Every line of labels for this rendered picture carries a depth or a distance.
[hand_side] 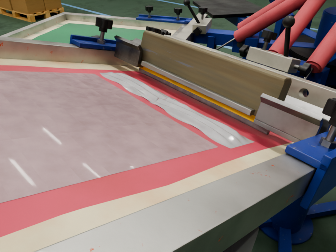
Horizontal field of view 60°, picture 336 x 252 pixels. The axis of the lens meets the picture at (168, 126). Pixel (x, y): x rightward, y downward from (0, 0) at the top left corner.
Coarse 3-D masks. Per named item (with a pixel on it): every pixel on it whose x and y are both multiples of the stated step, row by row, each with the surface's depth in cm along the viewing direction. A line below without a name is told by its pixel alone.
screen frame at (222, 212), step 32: (128, 64) 78; (288, 160) 33; (192, 192) 22; (224, 192) 24; (256, 192) 25; (288, 192) 29; (128, 224) 18; (160, 224) 18; (192, 224) 19; (224, 224) 20; (256, 224) 26
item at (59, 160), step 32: (0, 128) 32; (32, 128) 33; (64, 128) 35; (96, 128) 37; (128, 128) 40; (160, 128) 42; (192, 128) 45; (0, 160) 26; (32, 160) 27; (64, 160) 29; (96, 160) 30; (128, 160) 32; (160, 160) 33; (192, 160) 35; (224, 160) 37; (0, 192) 23; (32, 192) 23; (64, 192) 24; (96, 192) 25; (128, 192) 26; (0, 224) 20; (32, 224) 20
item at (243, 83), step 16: (144, 32) 67; (144, 48) 67; (160, 48) 64; (176, 48) 60; (192, 48) 58; (160, 64) 64; (176, 64) 61; (192, 64) 58; (208, 64) 55; (224, 64) 53; (240, 64) 50; (192, 80) 58; (208, 80) 55; (224, 80) 53; (240, 80) 51; (256, 80) 49; (272, 80) 47; (288, 80) 46; (240, 96) 51; (256, 96) 49; (272, 96) 47; (256, 112) 49
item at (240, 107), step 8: (144, 64) 66; (152, 64) 66; (160, 72) 63; (168, 72) 61; (176, 80) 60; (184, 80) 58; (192, 88) 57; (200, 88) 55; (208, 96) 54; (216, 96) 53; (224, 96) 53; (232, 104) 51; (240, 104) 50; (248, 112) 49
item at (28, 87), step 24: (0, 72) 48; (24, 72) 51; (48, 72) 55; (72, 72) 59; (96, 72) 63; (120, 72) 69; (0, 96) 39; (24, 96) 41; (48, 96) 44; (72, 96) 46; (96, 96) 49; (120, 96) 52
